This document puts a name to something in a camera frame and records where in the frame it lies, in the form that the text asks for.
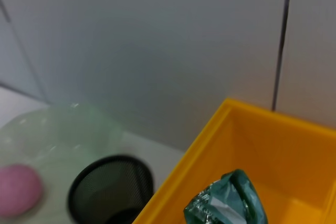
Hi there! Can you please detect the green plastic wrapper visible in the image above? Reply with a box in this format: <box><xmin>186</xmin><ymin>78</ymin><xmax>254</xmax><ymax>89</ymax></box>
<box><xmin>183</xmin><ymin>169</ymin><xmax>268</xmax><ymax>224</ymax></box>

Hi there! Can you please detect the pink peach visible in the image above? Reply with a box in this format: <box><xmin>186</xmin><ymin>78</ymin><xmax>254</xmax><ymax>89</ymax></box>
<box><xmin>0</xmin><ymin>164</ymin><xmax>44</xmax><ymax>218</ymax></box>

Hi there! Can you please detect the black mesh pen holder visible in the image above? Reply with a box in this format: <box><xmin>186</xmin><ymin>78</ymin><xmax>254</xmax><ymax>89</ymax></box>
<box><xmin>68</xmin><ymin>155</ymin><xmax>155</xmax><ymax>224</ymax></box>

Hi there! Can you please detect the green glass fruit plate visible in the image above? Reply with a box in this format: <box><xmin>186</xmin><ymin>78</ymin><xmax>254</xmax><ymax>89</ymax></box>
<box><xmin>0</xmin><ymin>103</ymin><xmax>129</xmax><ymax>224</ymax></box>

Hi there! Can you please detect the yellow plastic bin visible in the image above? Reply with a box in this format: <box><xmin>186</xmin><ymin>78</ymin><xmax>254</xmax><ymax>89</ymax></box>
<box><xmin>131</xmin><ymin>98</ymin><xmax>336</xmax><ymax>224</ymax></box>

